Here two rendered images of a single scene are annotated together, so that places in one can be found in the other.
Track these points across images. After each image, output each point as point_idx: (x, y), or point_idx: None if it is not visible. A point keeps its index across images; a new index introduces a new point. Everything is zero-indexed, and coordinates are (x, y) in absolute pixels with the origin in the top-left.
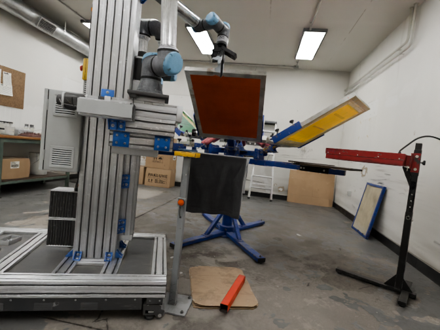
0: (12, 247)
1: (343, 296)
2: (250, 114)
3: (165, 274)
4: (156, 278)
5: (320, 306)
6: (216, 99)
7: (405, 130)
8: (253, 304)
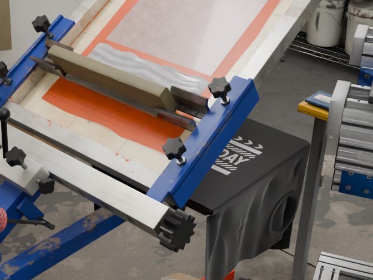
0: None
1: (9, 254)
2: (114, 21)
3: (318, 265)
4: (333, 260)
5: (75, 252)
6: (228, 5)
7: None
8: (174, 275)
